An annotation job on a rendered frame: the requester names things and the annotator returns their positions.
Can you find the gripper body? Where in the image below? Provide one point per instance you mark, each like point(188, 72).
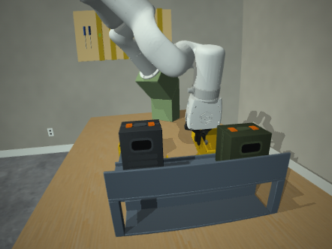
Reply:
point(203, 114)

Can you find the dark grey case with handle slot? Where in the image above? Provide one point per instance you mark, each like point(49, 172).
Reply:
point(141, 144)

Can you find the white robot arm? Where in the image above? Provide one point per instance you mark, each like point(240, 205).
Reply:
point(129, 19)

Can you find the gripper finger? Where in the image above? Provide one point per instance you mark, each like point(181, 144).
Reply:
point(204, 132)
point(197, 134)

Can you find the dark green case with orange latches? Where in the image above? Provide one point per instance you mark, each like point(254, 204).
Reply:
point(234, 141)

